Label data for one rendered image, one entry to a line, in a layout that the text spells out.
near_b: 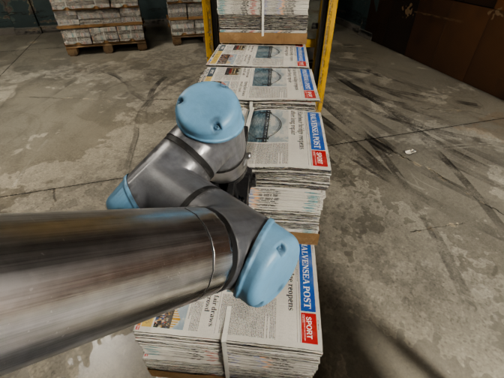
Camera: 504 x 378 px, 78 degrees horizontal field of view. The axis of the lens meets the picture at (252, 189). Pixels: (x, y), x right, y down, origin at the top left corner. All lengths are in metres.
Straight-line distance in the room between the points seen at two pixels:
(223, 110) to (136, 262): 0.21
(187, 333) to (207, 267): 0.46
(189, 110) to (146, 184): 0.09
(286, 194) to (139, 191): 0.40
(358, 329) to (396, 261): 0.50
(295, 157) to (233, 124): 0.34
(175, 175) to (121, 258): 0.17
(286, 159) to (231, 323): 0.35
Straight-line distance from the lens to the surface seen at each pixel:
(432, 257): 2.10
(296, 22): 1.47
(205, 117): 0.35
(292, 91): 0.99
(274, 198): 0.69
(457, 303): 1.96
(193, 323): 0.69
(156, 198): 0.33
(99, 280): 0.18
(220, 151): 0.37
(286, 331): 0.68
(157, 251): 0.20
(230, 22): 1.48
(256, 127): 0.79
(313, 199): 0.69
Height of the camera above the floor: 1.43
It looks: 39 degrees down
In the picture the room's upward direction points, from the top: straight up
